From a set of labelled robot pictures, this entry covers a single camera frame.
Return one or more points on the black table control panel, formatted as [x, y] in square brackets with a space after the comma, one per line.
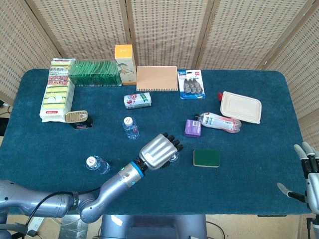
[271, 215]

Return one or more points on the orange spiral notebook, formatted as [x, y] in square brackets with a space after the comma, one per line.
[157, 78]

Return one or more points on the green tea bag box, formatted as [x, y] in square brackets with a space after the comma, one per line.
[94, 72]

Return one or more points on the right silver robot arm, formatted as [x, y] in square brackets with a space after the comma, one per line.
[316, 224]

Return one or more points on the blue correction tape pack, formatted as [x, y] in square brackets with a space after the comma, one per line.
[190, 84]

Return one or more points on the white power strip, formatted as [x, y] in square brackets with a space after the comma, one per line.
[38, 222]

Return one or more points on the beige lidded food container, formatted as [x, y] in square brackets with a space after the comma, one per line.
[240, 107]

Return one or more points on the small purple box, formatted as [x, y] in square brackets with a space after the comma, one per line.
[192, 128]

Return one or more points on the woven wooden folding screen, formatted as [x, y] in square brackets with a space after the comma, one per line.
[169, 30]

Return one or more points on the tall orange white carton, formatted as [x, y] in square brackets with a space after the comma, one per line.
[125, 64]

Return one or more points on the blue table cloth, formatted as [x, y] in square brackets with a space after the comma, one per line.
[199, 189]

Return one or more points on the black floor device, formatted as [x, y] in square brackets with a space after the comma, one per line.
[3, 125]

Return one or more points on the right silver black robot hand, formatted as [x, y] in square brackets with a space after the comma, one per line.
[314, 189]

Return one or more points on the black gold food tin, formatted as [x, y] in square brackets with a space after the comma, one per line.
[77, 117]

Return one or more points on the yellow sponge multipack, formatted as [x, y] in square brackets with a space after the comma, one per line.
[56, 94]

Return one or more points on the green yellow scouring sponge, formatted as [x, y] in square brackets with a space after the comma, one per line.
[207, 157]

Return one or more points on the black power plug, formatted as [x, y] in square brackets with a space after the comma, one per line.
[32, 233]

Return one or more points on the silver metal table foot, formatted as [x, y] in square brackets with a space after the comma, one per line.
[72, 231]

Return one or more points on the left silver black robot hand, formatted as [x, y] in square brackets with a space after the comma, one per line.
[157, 152]

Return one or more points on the clear water bottle white cap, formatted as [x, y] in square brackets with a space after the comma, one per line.
[99, 165]
[129, 129]
[174, 158]

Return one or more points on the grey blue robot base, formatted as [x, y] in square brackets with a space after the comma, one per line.
[154, 227]

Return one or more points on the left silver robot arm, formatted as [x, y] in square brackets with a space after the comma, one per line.
[117, 181]

